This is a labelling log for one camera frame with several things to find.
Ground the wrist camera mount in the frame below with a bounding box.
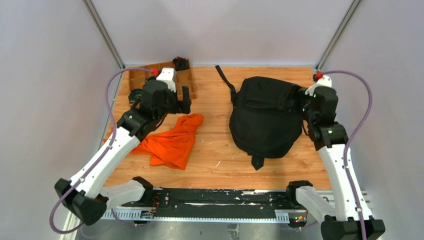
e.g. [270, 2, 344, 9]
[304, 71, 332, 96]
[155, 67, 177, 93]

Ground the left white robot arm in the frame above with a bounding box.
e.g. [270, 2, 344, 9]
[54, 80, 192, 226]

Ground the black backpack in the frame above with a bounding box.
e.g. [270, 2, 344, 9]
[215, 65, 303, 170]

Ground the dark coiled roll back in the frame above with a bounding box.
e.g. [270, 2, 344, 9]
[172, 56, 190, 71]

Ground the dark coiled roll front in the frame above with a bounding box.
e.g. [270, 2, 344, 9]
[128, 88, 143, 104]

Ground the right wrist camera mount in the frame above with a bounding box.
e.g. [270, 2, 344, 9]
[304, 71, 332, 96]

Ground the wooden compartment tray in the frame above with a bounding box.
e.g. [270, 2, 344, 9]
[124, 58, 198, 100]

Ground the orange cloth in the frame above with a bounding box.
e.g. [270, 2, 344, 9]
[102, 113, 205, 172]

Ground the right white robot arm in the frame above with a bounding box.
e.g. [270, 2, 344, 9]
[280, 85, 386, 240]

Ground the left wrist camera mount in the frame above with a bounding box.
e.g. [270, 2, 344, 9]
[155, 67, 177, 93]

